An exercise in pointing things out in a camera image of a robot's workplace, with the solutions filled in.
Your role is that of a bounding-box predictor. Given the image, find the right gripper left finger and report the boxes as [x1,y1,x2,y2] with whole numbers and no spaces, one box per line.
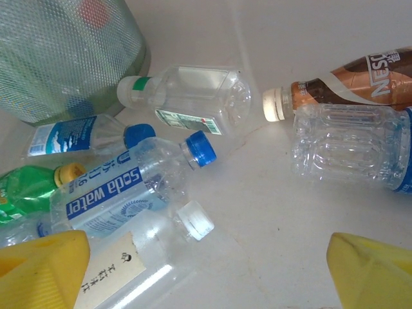
[0,230,91,309]

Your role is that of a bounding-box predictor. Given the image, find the green plastic bottle yellow cap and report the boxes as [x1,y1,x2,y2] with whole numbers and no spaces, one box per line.
[0,162,87,226]

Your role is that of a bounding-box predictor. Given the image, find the clear bottle dark blue label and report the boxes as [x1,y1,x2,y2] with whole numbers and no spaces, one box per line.
[291,102,412,196]

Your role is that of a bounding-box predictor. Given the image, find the square clear bottle green band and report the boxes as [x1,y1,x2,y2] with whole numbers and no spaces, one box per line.
[116,65,252,136]

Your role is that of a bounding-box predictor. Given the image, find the clear soda water bottle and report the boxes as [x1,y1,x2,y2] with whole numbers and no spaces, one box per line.
[50,130,218,239]

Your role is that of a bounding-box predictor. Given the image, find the small bottle mountain print label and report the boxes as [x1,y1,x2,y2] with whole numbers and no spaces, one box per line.
[27,114,157,162]

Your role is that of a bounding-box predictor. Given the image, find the mesh bin with green bag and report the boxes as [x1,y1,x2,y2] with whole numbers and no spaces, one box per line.
[0,0,152,125]

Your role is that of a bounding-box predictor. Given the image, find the brown coffee drink bottle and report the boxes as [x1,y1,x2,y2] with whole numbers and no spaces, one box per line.
[262,46,412,122]

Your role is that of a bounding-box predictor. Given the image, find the crushed clear bottle blue cap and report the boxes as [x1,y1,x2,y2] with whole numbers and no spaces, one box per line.
[0,218,54,248]

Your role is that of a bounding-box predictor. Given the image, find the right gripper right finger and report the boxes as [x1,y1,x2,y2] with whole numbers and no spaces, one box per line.
[326,232,412,309]

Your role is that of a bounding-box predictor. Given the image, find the large clear bottle paper label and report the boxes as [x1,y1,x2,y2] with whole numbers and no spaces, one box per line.
[38,199,216,309]

